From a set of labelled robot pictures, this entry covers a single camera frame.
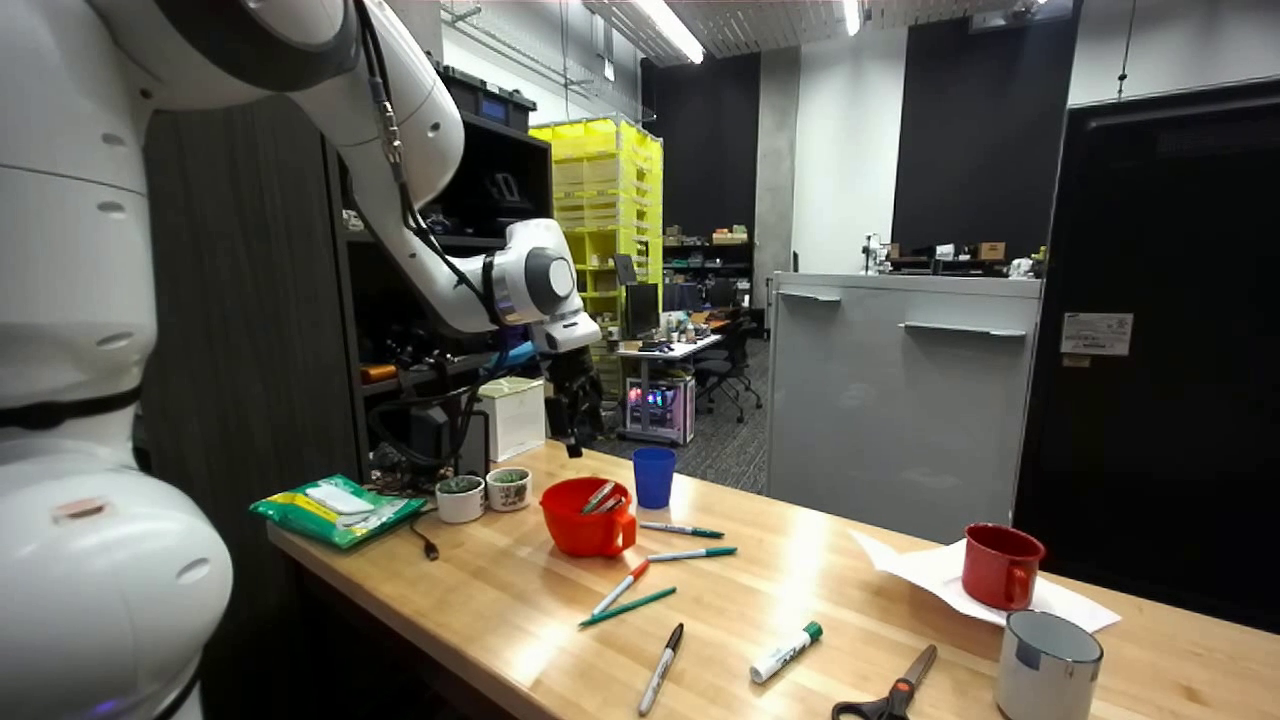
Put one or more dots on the background desk with monitor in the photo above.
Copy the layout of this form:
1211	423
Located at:
659	389

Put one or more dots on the white marker green cap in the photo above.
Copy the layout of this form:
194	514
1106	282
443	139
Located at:
786	653

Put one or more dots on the grey metal can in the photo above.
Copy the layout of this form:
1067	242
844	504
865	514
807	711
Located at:
1046	671

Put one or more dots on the grey marker black cap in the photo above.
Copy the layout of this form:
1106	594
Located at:
660	671

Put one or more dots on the white small cup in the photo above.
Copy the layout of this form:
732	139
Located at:
509	491
462	497

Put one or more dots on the green pen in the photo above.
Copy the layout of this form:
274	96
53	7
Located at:
631	605

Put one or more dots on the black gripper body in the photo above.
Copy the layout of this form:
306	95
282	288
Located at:
573	403

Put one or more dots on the red mug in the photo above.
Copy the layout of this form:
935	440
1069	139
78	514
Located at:
1002	565

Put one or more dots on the white small cup right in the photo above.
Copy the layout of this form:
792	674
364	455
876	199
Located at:
509	491

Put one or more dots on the dark shelving cabinet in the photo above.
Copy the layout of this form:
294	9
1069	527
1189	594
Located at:
267	308

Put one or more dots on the white small cup left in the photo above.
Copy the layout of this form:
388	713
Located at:
462	497

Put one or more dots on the grey partition counter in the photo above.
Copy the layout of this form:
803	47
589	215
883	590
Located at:
901	398

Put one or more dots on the green wipes packet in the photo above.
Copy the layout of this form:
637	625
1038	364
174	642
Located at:
339	509

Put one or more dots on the white box on table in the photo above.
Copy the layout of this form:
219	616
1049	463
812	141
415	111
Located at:
512	411

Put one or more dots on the black door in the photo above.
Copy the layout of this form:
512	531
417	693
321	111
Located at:
1161	471

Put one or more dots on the grey marker red cap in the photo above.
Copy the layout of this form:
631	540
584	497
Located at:
617	590

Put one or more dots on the yellow storage rack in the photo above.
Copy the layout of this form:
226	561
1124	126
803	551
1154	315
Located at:
610	200

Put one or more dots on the grey marker green cap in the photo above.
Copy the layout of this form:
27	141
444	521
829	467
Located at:
695	554
680	531

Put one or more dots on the grey marker far green cap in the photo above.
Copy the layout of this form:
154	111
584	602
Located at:
680	531

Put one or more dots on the white paper sheet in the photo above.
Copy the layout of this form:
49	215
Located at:
942	574

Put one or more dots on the blue plastic cup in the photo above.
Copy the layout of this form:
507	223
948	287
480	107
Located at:
655	474

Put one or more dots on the orange mug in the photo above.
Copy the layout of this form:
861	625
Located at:
578	533

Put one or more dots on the black handled scissors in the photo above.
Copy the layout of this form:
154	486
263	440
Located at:
897	698

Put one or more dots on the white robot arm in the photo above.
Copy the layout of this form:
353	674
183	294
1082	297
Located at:
115	578

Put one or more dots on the white door sign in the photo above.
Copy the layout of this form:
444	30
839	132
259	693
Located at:
1097	333

